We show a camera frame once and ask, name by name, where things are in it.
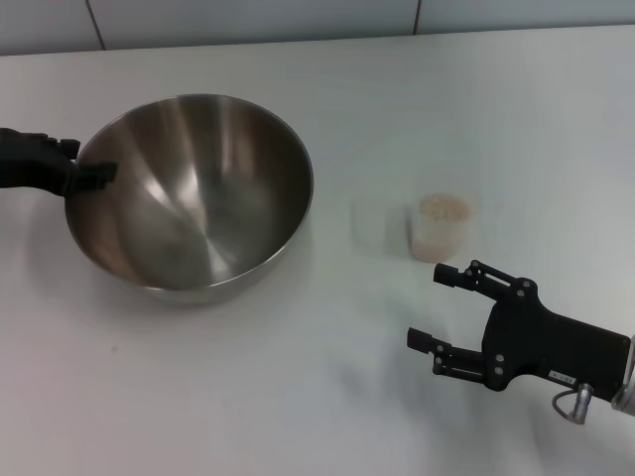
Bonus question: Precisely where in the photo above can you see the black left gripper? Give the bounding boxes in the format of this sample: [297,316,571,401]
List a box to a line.
[0,127,118,199]

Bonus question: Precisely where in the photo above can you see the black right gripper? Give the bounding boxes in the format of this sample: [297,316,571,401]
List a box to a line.
[406,259,631,398]

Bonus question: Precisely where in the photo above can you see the clear plastic measuring cup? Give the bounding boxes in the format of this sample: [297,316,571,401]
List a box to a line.
[350,191,478,263]

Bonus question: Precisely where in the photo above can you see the stainless steel mixing bowl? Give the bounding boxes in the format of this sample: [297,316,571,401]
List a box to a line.
[63,92,316,304]

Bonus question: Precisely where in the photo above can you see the white rice grains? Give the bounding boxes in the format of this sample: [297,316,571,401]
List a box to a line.
[417,192,471,224]

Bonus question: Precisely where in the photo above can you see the right gripper cable with plug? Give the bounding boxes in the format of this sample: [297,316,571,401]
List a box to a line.
[552,383,594,425]

